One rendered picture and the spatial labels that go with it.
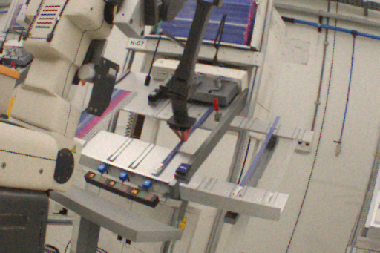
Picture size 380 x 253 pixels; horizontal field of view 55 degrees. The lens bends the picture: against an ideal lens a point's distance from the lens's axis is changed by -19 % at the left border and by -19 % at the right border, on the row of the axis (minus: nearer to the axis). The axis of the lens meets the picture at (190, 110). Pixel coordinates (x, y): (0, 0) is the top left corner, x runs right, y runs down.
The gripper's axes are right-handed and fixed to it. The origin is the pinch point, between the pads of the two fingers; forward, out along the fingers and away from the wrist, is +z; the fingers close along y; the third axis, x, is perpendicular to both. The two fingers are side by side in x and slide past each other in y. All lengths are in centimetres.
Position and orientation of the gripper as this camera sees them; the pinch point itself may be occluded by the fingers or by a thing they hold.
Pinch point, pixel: (184, 139)
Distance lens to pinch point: 177.5
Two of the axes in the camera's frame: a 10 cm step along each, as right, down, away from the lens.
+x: -4.7, 5.2, -7.1
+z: 1.1, 8.4, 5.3
